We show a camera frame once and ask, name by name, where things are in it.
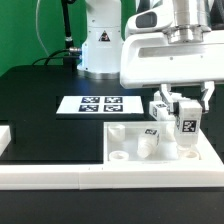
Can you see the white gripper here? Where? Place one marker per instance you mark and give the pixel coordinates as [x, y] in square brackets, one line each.
[149, 60]

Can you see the white square table top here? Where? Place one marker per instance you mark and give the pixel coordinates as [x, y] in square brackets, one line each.
[120, 142]

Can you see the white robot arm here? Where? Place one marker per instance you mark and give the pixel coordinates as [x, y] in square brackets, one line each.
[191, 20]

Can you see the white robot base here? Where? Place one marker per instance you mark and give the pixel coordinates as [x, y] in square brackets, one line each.
[101, 51]

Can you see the white obstacle fence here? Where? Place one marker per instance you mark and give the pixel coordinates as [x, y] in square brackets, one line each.
[112, 175]

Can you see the white sheet with tags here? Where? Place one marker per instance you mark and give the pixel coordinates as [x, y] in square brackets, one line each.
[73, 105]

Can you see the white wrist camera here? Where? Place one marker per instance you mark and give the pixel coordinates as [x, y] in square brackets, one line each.
[149, 21]

